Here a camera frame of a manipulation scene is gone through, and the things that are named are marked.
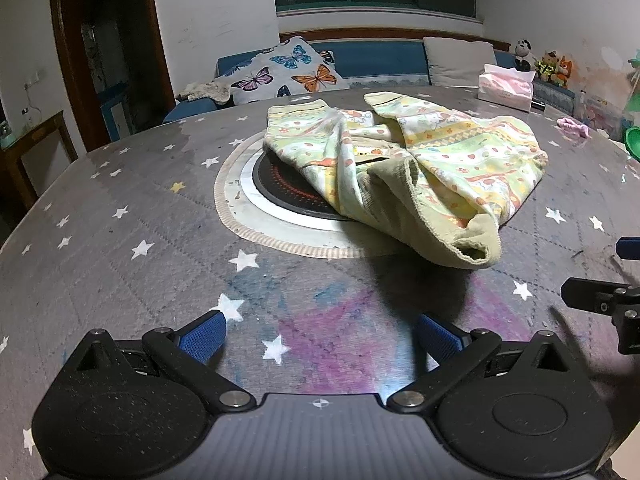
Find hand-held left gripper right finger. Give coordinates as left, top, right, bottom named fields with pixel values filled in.
left=387, top=312, right=581, bottom=411

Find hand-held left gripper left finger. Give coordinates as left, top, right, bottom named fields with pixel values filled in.
left=65, top=310, right=256, bottom=413

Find patterned children's pants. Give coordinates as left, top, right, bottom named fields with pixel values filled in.
left=262, top=91, right=548, bottom=272

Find pink scrunchie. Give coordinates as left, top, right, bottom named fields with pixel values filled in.
left=557, top=116, right=591, bottom=140

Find clear plastic box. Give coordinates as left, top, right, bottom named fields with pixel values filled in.
left=575, top=90, right=626, bottom=136

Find grey star tablecloth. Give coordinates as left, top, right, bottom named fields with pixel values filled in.
left=0, top=85, right=640, bottom=480

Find round black induction cooktop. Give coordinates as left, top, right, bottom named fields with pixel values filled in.
left=239, top=140, right=351, bottom=233

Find bear plush toy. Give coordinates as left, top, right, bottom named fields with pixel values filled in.
left=535, top=50, right=561, bottom=83

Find pink tissue pack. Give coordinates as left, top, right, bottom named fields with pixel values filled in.
left=476, top=64, right=537, bottom=113

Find panda plush toy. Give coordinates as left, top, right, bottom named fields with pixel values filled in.
left=514, top=37, right=537, bottom=72

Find blue framed board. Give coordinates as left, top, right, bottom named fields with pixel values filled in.
left=97, top=82, right=136, bottom=143

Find white lace cloth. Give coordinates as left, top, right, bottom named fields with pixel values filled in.
left=179, top=80, right=232, bottom=107

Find plain grey pillow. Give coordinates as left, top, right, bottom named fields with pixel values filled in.
left=422, top=36, right=498, bottom=87

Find wooden side table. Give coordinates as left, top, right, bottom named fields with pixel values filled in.
left=0, top=110, right=78, bottom=211

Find butterfly print pillow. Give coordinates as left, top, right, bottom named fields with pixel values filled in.
left=227, top=36, right=346, bottom=106

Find blue sofa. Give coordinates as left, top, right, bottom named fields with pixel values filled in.
left=162, top=37, right=576, bottom=123

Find wooden door frame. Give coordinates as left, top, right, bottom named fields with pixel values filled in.
left=48, top=0, right=176, bottom=153

